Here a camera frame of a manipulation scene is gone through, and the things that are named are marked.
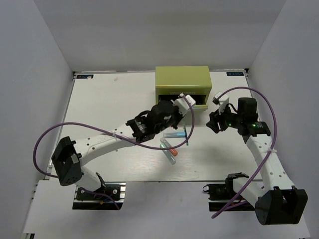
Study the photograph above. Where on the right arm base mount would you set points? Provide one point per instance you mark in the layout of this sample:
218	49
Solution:
220	193

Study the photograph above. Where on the green highlighter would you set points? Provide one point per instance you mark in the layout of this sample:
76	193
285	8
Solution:
168	154

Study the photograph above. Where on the orange highlighter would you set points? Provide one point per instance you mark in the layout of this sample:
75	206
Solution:
168	145

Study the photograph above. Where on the right blue corner label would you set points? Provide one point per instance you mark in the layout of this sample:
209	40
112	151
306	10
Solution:
234	73

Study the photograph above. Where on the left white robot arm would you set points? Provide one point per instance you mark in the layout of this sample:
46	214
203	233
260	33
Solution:
71	156

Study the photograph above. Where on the blue corner label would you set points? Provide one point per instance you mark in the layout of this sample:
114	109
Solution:
86	76
234	73

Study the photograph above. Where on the blue highlighter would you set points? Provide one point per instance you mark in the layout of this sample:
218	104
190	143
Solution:
179	134

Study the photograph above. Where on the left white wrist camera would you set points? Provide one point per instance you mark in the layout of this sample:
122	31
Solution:
184	103

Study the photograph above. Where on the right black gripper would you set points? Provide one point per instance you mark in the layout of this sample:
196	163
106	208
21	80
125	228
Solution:
215	117

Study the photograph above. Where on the green metal drawer chest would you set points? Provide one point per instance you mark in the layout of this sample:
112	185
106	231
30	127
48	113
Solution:
182	79

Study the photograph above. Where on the green pen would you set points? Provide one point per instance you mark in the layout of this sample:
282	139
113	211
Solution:
186	135

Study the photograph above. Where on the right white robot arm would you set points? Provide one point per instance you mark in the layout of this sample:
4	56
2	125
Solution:
278	202

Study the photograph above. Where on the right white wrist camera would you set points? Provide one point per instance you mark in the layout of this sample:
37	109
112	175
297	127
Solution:
222	100

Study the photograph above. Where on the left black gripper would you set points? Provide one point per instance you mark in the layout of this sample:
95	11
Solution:
179	116

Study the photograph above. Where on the left blue corner label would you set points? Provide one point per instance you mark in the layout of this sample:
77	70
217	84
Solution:
86	76

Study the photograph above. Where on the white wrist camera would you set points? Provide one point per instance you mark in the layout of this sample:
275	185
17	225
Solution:
222	100
184	103

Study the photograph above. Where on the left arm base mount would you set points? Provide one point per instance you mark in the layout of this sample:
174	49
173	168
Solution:
109	197

